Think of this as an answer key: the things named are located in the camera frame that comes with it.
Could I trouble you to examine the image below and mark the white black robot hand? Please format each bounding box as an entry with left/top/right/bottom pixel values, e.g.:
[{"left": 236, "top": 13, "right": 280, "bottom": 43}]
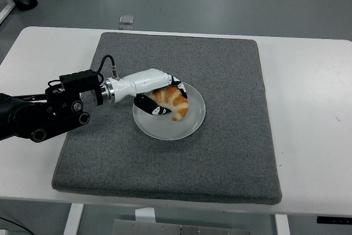
[{"left": 111, "top": 68, "right": 189, "bottom": 117}]

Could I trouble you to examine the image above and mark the golden croissant bread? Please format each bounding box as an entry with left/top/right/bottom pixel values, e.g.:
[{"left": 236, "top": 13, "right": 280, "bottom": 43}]
[{"left": 151, "top": 85, "right": 189, "bottom": 122}]

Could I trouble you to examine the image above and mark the round grey plate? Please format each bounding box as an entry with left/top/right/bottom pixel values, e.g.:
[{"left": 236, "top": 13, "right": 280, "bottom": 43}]
[{"left": 132, "top": 80, "right": 206, "bottom": 141}]

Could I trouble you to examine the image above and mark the small clear floor socket box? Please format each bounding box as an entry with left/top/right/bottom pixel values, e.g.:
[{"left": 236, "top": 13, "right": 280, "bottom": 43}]
[{"left": 119, "top": 14, "right": 134, "bottom": 31}]

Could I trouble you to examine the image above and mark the grey felt mat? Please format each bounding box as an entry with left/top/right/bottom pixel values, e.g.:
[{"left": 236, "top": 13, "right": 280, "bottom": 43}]
[{"left": 51, "top": 31, "right": 283, "bottom": 206}]

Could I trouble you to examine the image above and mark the white paper label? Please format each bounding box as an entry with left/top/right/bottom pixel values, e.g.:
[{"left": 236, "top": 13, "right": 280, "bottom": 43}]
[{"left": 134, "top": 207, "right": 157, "bottom": 222}]

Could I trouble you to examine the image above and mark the white table leg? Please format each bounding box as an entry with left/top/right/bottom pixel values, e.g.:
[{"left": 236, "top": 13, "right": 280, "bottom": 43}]
[
  {"left": 274, "top": 214, "right": 290, "bottom": 235},
  {"left": 63, "top": 203, "right": 85, "bottom": 235}
]

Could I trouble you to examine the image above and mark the black table control panel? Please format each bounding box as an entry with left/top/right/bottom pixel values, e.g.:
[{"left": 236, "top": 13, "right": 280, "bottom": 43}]
[{"left": 316, "top": 215, "right": 352, "bottom": 225}]

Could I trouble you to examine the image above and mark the white frame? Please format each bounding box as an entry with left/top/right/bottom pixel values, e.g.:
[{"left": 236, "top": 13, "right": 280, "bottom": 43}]
[{"left": 0, "top": 0, "right": 15, "bottom": 25}]

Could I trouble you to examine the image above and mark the black floor cable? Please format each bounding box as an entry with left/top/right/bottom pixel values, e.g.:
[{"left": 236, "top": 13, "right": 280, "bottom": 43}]
[{"left": 0, "top": 213, "right": 30, "bottom": 235}]

